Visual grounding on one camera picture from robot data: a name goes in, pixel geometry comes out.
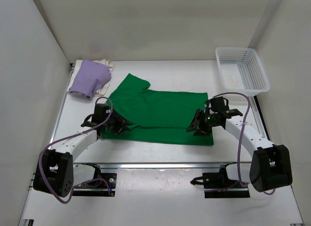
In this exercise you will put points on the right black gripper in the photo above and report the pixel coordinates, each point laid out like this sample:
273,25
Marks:
200,121

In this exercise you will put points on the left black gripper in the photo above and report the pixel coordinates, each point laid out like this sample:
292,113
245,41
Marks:
116,122

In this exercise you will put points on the green t-shirt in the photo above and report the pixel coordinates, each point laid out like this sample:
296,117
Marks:
156,116

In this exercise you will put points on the cream white t-shirt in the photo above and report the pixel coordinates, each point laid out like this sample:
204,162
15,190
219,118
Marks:
90,77

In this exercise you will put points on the purple t-shirt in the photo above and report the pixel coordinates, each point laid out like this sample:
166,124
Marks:
100,92

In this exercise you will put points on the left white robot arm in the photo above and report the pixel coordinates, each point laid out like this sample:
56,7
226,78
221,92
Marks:
56,172

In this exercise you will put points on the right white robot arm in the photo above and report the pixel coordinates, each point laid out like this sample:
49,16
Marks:
270,167

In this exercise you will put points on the white plastic basket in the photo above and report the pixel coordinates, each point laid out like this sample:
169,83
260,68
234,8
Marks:
241,70

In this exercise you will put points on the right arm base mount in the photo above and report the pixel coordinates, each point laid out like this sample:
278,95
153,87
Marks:
217,185

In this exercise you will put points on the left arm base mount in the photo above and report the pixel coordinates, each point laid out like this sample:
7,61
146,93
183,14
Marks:
92,180

